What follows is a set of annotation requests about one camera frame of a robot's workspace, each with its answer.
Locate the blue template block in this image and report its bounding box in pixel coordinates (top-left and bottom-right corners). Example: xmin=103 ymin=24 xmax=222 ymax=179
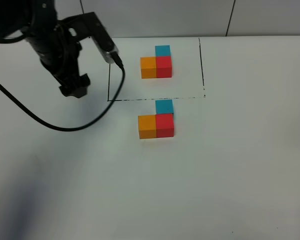
xmin=155 ymin=45 xmax=171 ymax=57

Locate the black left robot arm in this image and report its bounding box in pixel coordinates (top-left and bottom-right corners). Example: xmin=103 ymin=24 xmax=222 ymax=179
xmin=0 ymin=0 xmax=90 ymax=98

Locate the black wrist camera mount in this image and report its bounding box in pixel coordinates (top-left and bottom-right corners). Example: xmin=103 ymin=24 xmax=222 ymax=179
xmin=59 ymin=12 xmax=123 ymax=67

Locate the orange template block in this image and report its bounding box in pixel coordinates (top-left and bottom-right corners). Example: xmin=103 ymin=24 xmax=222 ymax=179
xmin=140 ymin=56 xmax=157 ymax=79

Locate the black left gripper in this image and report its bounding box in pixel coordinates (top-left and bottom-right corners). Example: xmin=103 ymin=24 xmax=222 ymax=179
xmin=26 ymin=24 xmax=91 ymax=98

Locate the red template block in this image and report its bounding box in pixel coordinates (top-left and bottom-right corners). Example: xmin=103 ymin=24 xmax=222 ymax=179
xmin=155 ymin=56 xmax=172 ymax=78

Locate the black left camera cable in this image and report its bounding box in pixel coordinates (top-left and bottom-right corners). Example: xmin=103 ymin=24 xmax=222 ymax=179
xmin=0 ymin=51 xmax=126 ymax=132

